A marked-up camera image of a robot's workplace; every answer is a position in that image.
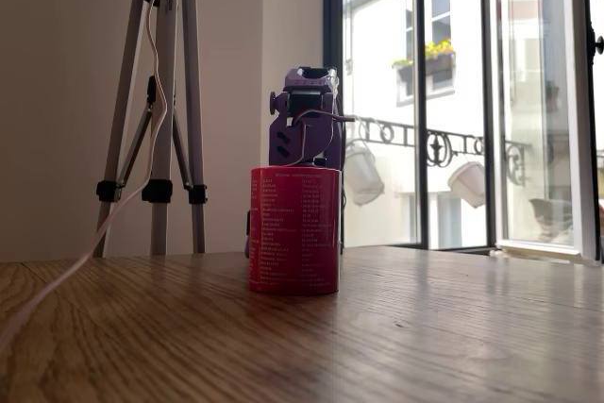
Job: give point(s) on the purple robot arm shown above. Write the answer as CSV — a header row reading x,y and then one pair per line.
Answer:
x,y
283,139

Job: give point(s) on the red printed mug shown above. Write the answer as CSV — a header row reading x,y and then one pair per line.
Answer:
x,y
295,233

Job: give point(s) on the white hanging flower pot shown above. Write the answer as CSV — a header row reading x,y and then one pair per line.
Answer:
x,y
468,183
363,172

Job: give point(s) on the black iron balcony railing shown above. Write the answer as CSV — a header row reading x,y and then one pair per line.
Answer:
x,y
448,136

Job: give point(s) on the window box with yellow flowers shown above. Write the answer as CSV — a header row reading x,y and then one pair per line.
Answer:
x,y
439,58

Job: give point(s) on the white open window sash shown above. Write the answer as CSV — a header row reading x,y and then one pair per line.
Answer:
x,y
579,91

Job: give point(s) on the black window frame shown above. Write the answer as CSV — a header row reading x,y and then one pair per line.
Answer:
x,y
333,21

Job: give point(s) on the silver camera tripod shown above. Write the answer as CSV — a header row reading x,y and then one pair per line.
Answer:
x,y
166,91

